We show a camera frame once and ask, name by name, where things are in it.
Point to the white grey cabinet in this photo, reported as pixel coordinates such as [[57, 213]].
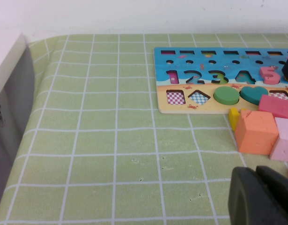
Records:
[[12, 93]]

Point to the orange cube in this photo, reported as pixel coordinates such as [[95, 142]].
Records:
[[253, 133]]

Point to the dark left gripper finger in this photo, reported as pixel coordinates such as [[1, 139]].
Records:
[[251, 199]]

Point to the light pink cube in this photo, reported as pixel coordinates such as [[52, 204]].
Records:
[[285, 143]]

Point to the blue wooden number puzzle board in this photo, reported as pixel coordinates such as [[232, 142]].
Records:
[[162, 70]]

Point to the green checkered tablecloth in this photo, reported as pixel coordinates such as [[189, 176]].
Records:
[[111, 140]]

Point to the teal heart piece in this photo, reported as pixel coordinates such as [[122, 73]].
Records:
[[251, 95]]

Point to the small yellow wooden piece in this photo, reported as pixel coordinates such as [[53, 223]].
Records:
[[233, 118]]

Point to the magenta cube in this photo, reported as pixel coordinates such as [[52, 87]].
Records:
[[275, 106]]

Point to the green circle piece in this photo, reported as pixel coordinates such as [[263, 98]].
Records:
[[225, 95]]

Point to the pink number five piece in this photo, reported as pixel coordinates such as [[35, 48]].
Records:
[[265, 70]]

